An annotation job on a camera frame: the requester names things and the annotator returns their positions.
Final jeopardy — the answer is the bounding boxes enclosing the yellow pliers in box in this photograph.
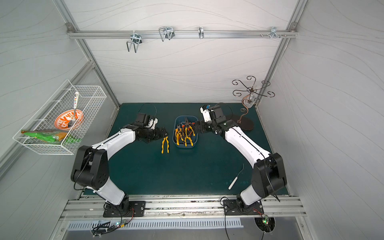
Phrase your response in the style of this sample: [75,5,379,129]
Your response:
[184,117,196,147]

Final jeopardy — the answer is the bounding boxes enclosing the blue plastic storage box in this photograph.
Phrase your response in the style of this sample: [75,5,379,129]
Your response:
[173,116,198,149]

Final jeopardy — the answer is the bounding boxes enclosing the white wire wall basket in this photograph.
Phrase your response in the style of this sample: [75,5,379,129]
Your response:
[13,80,107,155]

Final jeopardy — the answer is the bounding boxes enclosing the aluminium cross rail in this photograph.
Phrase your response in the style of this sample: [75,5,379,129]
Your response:
[68,29,299,40]

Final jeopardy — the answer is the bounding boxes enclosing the small metal hook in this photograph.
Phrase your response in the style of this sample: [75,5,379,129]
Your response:
[198,27,204,39]

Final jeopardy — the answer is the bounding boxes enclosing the yellow black pliers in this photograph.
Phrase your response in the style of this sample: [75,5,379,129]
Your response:
[175,125,185,146]
[161,136,170,154]

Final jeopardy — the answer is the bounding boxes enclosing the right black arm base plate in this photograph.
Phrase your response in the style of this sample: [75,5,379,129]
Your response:
[221,199,264,216]

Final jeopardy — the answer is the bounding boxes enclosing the white handled small tool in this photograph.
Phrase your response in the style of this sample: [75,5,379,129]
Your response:
[228,165,245,190]

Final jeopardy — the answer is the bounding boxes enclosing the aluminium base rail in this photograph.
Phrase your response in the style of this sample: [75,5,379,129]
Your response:
[60,195,307,221]

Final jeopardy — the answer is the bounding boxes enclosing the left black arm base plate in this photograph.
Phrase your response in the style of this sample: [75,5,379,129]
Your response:
[103,201,146,218]

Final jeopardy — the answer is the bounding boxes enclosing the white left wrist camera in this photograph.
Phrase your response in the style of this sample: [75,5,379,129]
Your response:
[147,118,158,130]

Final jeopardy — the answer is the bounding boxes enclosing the white handled spoon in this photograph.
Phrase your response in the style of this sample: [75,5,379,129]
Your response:
[68,92,80,128]

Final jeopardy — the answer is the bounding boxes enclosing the brown metal jewelry stand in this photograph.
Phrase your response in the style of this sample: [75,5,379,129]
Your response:
[231,76,276,131]

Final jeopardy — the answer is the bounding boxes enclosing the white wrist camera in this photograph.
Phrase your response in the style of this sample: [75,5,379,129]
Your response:
[147,118,158,130]
[200,105,212,122]

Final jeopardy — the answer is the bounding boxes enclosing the double prong metal hook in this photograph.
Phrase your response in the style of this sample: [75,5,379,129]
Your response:
[126,34,143,53]

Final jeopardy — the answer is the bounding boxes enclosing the right metal bracket hook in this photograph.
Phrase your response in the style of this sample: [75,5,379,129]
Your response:
[260,27,287,39]

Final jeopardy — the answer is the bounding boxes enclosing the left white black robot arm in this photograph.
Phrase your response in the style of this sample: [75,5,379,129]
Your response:
[71,113,169,217]

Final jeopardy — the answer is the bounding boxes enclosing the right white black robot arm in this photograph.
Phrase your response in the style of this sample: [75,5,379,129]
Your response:
[196,105,287,207]

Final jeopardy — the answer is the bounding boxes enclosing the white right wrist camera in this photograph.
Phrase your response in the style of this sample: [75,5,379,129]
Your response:
[200,105,212,122]

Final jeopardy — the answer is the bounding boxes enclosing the white vented cable duct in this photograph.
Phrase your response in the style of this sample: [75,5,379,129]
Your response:
[67,218,244,231]

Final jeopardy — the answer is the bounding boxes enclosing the loop metal hook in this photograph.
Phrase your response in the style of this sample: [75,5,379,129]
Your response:
[159,27,175,42]

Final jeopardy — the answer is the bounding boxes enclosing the green snack packet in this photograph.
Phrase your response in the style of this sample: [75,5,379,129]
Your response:
[21,130,82,144]

